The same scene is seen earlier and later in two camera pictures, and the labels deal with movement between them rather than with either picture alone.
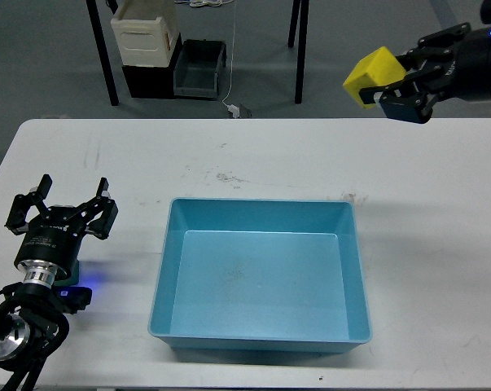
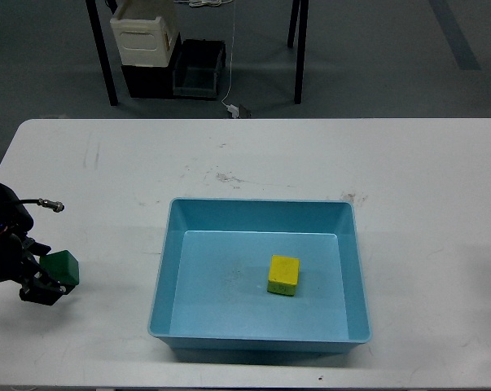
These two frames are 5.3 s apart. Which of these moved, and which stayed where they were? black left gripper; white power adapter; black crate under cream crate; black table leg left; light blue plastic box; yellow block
Moved: black left gripper; yellow block
Stayed: light blue plastic box; white power adapter; black crate under cream crate; black table leg left
